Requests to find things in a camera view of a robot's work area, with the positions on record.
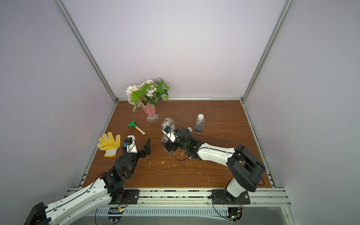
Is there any round clear bottle front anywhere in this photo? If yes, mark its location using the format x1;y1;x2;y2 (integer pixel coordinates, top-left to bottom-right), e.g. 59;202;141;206
195;118;205;133

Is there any round clear bottle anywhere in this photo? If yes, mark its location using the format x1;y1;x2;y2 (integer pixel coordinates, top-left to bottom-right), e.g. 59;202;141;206
161;135;168;143
195;118;205;133

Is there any white cap small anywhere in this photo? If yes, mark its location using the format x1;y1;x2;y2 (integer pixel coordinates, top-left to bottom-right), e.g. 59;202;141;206
197;114;204;120

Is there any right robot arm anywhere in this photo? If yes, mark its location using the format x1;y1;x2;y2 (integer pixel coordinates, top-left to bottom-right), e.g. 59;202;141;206
162;126;265;197

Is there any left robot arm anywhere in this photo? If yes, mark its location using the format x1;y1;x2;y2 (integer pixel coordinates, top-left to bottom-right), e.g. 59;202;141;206
24;139;151;225

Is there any square clear bottle with label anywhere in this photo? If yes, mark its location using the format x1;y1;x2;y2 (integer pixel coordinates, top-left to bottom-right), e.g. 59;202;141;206
161;117;175;130

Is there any yellow work glove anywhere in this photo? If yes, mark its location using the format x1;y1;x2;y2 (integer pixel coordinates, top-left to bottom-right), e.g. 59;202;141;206
97;132;121;158

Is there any pink vase with flowers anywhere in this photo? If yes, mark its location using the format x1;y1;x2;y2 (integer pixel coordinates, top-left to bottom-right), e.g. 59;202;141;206
125;78;170;122

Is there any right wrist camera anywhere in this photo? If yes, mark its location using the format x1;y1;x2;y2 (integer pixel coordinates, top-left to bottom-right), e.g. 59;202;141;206
162;126;177;142

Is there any green scraper wooden handle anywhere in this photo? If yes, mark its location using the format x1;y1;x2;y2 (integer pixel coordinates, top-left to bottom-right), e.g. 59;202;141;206
127;120;146;136

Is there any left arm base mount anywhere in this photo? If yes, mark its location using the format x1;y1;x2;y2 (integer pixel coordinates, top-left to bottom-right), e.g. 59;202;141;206
110;189;140;205

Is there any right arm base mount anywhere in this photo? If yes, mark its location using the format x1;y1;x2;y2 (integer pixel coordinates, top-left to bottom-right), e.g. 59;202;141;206
208;189;250;205

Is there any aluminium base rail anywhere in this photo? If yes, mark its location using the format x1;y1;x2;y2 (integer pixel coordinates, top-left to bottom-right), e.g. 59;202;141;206
85;188;291;220

